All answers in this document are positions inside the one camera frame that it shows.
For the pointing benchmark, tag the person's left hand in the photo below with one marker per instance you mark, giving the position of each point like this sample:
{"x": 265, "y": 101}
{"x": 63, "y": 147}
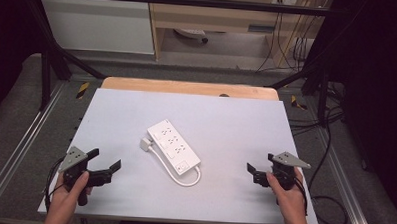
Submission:
{"x": 63, "y": 200}

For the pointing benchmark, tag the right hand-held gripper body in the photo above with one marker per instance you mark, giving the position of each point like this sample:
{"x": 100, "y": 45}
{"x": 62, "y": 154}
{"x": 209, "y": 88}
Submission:
{"x": 290, "y": 159}

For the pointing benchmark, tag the aluminium rail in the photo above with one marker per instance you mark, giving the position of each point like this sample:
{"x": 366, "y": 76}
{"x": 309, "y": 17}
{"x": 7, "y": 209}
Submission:
{"x": 347, "y": 190}
{"x": 22, "y": 146}

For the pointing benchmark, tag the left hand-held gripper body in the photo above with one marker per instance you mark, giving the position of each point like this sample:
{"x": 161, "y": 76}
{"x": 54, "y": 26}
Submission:
{"x": 73, "y": 157}

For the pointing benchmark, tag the wooden table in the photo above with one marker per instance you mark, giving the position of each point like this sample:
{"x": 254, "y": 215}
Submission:
{"x": 187, "y": 87}

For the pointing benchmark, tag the black curtain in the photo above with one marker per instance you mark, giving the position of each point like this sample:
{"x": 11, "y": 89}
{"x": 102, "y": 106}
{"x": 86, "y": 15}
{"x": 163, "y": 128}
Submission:
{"x": 377, "y": 98}
{"x": 5, "y": 35}

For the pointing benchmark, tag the white power strip with black plug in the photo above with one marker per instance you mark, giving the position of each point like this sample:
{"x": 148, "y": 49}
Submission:
{"x": 191, "y": 33}

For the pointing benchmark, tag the light wooden desk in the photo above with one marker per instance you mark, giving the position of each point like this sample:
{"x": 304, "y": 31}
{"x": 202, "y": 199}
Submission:
{"x": 216, "y": 19}

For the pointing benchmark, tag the white board sheet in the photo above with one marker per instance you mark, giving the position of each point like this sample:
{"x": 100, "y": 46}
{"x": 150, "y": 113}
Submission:
{"x": 232, "y": 133}

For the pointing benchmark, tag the white plug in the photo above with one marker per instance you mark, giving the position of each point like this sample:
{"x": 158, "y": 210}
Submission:
{"x": 145, "y": 144}

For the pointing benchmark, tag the white cabinet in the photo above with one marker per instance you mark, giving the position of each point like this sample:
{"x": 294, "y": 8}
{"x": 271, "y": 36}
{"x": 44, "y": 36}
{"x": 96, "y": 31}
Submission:
{"x": 96, "y": 25}

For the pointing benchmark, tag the person's right hand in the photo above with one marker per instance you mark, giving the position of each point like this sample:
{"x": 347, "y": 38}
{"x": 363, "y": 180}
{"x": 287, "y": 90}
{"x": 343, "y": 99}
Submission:
{"x": 293, "y": 202}

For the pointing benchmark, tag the yellow black tape strip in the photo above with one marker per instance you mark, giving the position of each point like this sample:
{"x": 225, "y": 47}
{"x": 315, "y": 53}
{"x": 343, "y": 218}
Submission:
{"x": 297, "y": 103}
{"x": 82, "y": 90}

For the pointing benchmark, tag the black metal frame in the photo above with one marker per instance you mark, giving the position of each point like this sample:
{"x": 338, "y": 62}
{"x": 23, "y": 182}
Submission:
{"x": 190, "y": 1}

